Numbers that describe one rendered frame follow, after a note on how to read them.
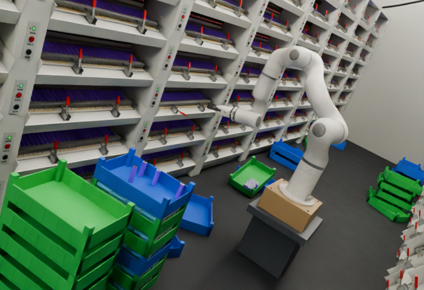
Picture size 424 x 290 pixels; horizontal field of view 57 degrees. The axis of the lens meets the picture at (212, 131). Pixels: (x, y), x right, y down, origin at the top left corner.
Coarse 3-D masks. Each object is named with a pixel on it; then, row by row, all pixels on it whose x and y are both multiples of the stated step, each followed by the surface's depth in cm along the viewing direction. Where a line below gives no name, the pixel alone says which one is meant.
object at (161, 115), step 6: (204, 90) 251; (204, 96) 251; (210, 96) 249; (210, 102) 247; (216, 102) 247; (168, 108) 211; (180, 108) 219; (186, 108) 224; (192, 108) 229; (198, 108) 234; (156, 114) 199; (162, 114) 202; (168, 114) 206; (174, 114) 210; (180, 114) 215; (186, 114) 220; (192, 114) 225; (198, 114) 231; (204, 114) 237; (210, 114) 243; (156, 120) 202; (162, 120) 206
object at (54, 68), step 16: (48, 32) 146; (64, 32) 152; (48, 48) 143; (64, 48) 150; (80, 48) 157; (96, 48) 165; (112, 48) 173; (128, 48) 183; (48, 64) 138; (64, 64) 144; (80, 64) 146; (96, 64) 157; (112, 64) 166; (128, 64) 173; (144, 64) 182; (48, 80) 137; (64, 80) 142; (80, 80) 148; (96, 80) 154; (112, 80) 161; (128, 80) 169; (144, 80) 177
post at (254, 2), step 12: (252, 0) 229; (228, 24) 238; (252, 24) 231; (240, 36) 235; (228, 60) 240; (228, 84) 243; (216, 96) 247; (228, 96) 250; (204, 120) 253; (204, 144) 255; (204, 156) 264; (192, 168) 261
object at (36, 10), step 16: (32, 0) 118; (48, 0) 122; (32, 16) 120; (48, 16) 125; (0, 32) 124; (16, 32) 119; (16, 48) 121; (16, 64) 124; (32, 64) 128; (32, 80) 131; (0, 96) 127; (0, 128) 130; (16, 128) 135; (0, 144) 133; (16, 144) 138; (0, 176) 139; (0, 208) 146
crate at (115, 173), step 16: (112, 160) 144; (128, 160) 153; (96, 176) 138; (112, 176) 135; (128, 176) 147; (144, 176) 152; (160, 176) 150; (128, 192) 133; (144, 192) 141; (160, 192) 145; (144, 208) 131; (160, 208) 128; (176, 208) 138
